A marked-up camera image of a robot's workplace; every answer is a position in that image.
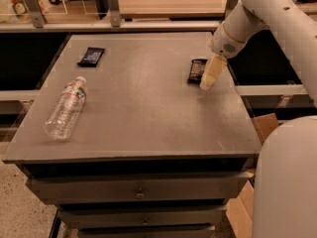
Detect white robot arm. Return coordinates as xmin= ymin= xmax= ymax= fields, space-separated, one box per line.
xmin=200 ymin=0 xmax=317 ymax=238

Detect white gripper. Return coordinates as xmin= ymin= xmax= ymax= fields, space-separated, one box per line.
xmin=199 ymin=23 xmax=247 ymax=90

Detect grey drawer cabinet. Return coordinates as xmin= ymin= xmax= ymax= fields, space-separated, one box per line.
xmin=4 ymin=33 xmax=261 ymax=238

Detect clear plastic water bottle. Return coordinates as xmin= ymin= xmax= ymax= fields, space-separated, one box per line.
xmin=44 ymin=76 xmax=87 ymax=141

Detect wooden desk top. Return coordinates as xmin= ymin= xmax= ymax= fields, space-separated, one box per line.
xmin=43 ymin=0 xmax=317 ymax=22

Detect colourful snack package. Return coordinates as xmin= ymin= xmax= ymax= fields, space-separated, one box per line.
xmin=0 ymin=0 xmax=50 ymax=24

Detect cardboard box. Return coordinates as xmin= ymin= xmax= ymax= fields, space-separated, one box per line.
xmin=226 ymin=113 xmax=279 ymax=238

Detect blueberry rxbar dark blue wrapper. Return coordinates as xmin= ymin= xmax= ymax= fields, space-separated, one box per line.
xmin=77 ymin=47 xmax=105 ymax=67

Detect chocolate rxbar black wrapper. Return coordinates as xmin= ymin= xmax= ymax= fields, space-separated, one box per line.
xmin=187 ymin=59 xmax=207 ymax=84

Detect metal rail with brackets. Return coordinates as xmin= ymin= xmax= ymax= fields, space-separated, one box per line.
xmin=0 ymin=0 xmax=237 ymax=33

